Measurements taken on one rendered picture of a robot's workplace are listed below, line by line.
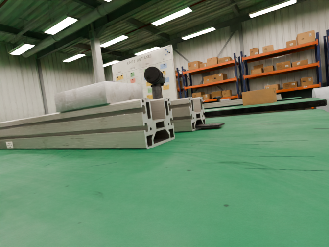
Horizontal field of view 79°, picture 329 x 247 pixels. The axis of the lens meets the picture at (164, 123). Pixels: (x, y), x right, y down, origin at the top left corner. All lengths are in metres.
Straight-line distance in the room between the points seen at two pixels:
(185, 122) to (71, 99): 0.26
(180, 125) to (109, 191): 0.35
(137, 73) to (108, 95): 3.71
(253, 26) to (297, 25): 1.79
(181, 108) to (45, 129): 0.33
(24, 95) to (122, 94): 12.74
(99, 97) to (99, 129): 0.07
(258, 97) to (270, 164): 2.13
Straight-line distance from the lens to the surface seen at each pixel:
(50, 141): 0.55
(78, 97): 0.43
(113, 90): 0.39
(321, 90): 3.88
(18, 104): 12.94
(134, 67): 4.15
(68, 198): 0.19
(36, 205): 0.19
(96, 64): 9.56
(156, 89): 0.74
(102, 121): 0.39
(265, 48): 10.17
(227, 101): 3.80
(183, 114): 0.50
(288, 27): 11.16
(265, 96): 2.32
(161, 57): 3.78
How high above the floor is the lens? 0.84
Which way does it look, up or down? 4 degrees down
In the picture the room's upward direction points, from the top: 7 degrees counter-clockwise
